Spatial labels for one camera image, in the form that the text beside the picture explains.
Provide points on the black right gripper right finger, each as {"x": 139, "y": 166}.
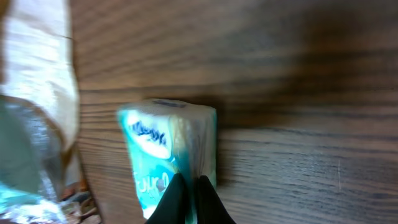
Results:
{"x": 210, "y": 209}

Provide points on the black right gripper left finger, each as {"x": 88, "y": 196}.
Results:
{"x": 173, "y": 206}

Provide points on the teal tissue pack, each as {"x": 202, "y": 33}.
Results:
{"x": 164, "y": 138}

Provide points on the brown snack pouch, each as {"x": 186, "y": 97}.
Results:
{"x": 37, "y": 72}

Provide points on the teal snack packet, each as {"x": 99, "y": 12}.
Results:
{"x": 31, "y": 167}

